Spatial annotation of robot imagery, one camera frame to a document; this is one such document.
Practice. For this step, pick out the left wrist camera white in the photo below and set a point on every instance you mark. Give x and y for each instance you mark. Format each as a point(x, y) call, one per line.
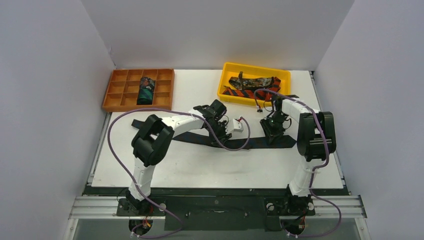
point(234, 125)

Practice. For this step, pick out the orange wooden divider tray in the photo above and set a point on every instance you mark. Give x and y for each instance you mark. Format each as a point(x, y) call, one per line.
point(123, 88)

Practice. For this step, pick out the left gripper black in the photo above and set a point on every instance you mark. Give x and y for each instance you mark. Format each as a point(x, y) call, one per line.
point(224, 136)

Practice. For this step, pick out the navy striped tie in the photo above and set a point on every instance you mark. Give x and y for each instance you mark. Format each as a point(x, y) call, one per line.
point(251, 142)

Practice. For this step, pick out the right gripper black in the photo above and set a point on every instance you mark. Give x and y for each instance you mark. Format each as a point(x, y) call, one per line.
point(274, 131)

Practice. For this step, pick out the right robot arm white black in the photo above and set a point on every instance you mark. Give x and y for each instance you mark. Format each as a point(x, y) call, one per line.
point(316, 140)

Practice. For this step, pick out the yellow plastic tray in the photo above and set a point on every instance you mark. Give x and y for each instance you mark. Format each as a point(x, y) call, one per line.
point(231, 69)

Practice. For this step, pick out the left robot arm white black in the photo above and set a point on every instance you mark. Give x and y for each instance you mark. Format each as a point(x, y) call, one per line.
point(144, 163)

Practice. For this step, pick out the orange black striped tie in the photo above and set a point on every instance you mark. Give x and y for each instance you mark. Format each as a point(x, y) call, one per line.
point(260, 95)

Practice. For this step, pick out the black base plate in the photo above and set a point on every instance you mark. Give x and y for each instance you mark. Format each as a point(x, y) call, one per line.
point(215, 209)

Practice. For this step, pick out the rolled green patterned tie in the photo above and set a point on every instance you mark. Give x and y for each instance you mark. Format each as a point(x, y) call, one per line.
point(146, 91)

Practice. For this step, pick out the aluminium frame rail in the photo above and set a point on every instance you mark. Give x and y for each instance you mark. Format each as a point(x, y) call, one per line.
point(106, 207)

